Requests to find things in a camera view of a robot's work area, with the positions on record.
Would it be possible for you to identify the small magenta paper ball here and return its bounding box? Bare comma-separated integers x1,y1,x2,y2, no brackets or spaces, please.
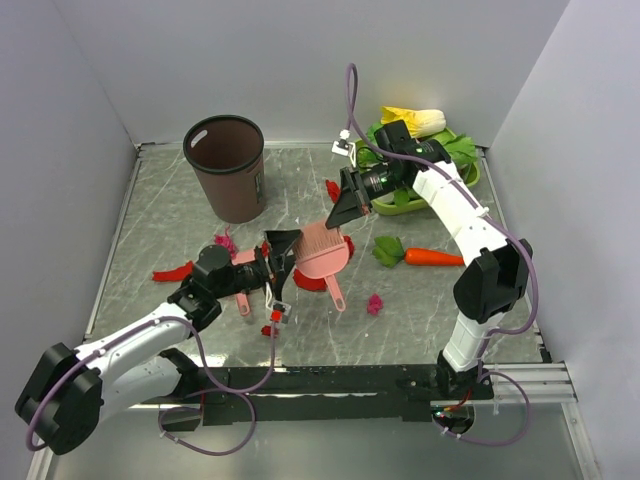
366,294,384,316

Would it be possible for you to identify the yellow napa cabbage toy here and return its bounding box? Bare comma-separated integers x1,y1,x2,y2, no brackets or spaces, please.
381,106,447,138

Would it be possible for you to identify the large red paper scrap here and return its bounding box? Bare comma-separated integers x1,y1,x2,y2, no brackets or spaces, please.
293,269,327,292

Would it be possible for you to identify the curved red paper scrap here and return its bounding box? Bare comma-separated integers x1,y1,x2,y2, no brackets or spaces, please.
325,180,341,203

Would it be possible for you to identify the tiny red paper scrap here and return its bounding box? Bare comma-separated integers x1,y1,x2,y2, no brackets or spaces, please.
344,235,355,260

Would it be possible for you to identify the pink plastic dustpan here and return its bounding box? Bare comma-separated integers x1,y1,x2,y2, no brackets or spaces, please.
232,249,264,316

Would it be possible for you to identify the red paper scrap strip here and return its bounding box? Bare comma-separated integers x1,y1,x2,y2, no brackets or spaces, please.
151,261,194,283

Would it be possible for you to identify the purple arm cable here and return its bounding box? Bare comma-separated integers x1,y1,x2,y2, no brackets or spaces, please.
344,63,539,446
25,312,281,456

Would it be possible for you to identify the toy carrot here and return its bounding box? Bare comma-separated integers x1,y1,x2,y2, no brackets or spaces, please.
372,236,465,268

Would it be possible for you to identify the small red paper scrap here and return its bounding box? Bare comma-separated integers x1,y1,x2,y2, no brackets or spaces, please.
261,325,279,338

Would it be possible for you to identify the pink plastic brush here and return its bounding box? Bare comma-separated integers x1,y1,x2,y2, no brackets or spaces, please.
293,221,349,312

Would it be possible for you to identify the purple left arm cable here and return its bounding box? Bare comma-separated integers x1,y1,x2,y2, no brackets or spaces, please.
25,312,281,456

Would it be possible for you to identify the brown plastic waste bin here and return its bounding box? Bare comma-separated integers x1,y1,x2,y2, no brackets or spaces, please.
183,115,266,224

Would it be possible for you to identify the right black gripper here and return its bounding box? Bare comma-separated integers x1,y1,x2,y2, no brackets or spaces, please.
326,165,407,229

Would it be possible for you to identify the green plastic tray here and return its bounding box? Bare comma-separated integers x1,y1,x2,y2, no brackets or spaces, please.
349,127,482,216

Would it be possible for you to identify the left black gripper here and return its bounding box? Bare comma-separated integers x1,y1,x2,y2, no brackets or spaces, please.
213,229,301,302

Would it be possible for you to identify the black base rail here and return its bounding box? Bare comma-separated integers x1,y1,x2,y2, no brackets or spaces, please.
144,364,494,426

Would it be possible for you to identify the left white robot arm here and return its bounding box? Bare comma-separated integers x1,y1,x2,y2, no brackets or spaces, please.
15,230,301,455

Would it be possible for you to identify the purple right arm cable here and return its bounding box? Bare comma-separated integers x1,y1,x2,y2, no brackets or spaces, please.
344,63,539,446

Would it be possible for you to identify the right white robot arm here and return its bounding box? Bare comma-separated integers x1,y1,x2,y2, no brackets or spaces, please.
326,121,532,399

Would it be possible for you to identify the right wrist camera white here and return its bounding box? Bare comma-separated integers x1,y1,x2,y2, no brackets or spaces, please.
331,129,357,168

